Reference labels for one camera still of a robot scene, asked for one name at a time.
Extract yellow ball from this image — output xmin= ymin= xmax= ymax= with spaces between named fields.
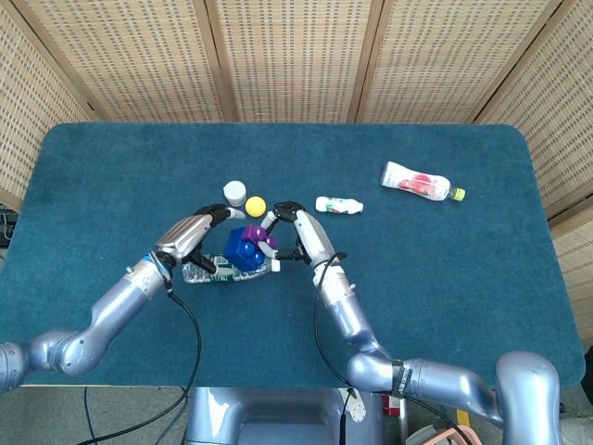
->
xmin=245 ymin=196 xmax=268 ymax=219

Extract blue table mat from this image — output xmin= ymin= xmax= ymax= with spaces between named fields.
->
xmin=6 ymin=121 xmax=587 ymax=389

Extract black device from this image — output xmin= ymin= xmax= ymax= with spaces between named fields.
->
xmin=0 ymin=207 xmax=19 ymax=248

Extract purple plastic toy brick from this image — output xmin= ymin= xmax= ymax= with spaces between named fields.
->
xmin=242 ymin=223 xmax=280 ymax=252

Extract black velcro strap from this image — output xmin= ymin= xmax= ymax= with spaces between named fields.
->
xmin=390 ymin=358 xmax=414 ymax=399

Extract pink plastic basket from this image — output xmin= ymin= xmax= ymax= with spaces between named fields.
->
xmin=406 ymin=422 xmax=482 ymax=445

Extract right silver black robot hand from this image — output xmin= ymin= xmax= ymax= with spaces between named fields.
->
xmin=258 ymin=199 xmax=348 ymax=275

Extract small white yogurt bottle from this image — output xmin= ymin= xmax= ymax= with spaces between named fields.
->
xmin=315 ymin=196 xmax=365 ymax=216

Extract pink label drink bottle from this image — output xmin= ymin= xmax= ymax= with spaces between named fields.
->
xmin=380 ymin=160 xmax=467 ymax=204

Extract clear water bottle green label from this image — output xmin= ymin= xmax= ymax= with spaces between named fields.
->
xmin=181 ymin=252 xmax=283 ymax=285

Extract blue building block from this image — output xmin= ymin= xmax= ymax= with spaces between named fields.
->
xmin=222 ymin=226 xmax=267 ymax=273

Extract woven bamboo screen panel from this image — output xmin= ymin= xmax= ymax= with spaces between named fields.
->
xmin=11 ymin=0 xmax=235 ymax=124
xmin=354 ymin=0 xmax=566 ymax=124
xmin=548 ymin=203 xmax=593 ymax=347
xmin=474 ymin=0 xmax=593 ymax=222
xmin=203 ymin=0 xmax=385 ymax=124
xmin=0 ymin=0 xmax=96 ymax=212

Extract blue floor cable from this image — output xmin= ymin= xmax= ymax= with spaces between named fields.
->
xmin=82 ymin=387 xmax=96 ymax=445

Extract blue-grey robot torso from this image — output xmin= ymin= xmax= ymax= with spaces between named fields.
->
xmin=183 ymin=387 xmax=386 ymax=445

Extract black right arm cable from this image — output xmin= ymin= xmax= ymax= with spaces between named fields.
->
xmin=312 ymin=251 xmax=470 ymax=445

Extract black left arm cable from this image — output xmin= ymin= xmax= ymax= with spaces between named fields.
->
xmin=89 ymin=266 xmax=203 ymax=445

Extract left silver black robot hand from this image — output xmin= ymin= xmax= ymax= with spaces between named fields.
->
xmin=154 ymin=203 xmax=248 ymax=275

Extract white metal bracket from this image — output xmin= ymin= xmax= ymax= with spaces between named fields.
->
xmin=344 ymin=388 xmax=368 ymax=425

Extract small white capped jar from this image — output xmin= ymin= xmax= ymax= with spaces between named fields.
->
xmin=222 ymin=180 xmax=248 ymax=208

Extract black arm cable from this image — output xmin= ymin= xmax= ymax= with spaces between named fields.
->
xmin=89 ymin=266 xmax=203 ymax=445
xmin=312 ymin=251 xmax=470 ymax=445

